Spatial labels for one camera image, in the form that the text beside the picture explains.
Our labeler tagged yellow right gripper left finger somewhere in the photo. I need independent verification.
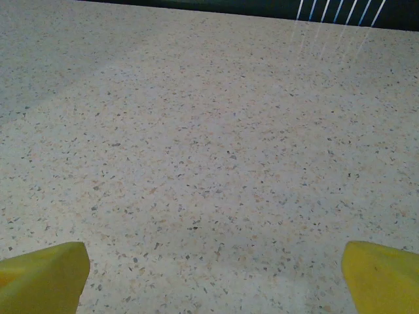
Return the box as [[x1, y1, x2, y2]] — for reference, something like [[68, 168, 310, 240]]
[[0, 241, 91, 314]]

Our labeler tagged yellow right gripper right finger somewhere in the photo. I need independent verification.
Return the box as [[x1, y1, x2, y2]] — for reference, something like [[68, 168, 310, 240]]
[[341, 240, 419, 314]]

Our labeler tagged black board with white lines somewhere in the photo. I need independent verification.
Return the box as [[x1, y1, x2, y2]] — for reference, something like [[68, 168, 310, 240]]
[[75, 0, 419, 32]]

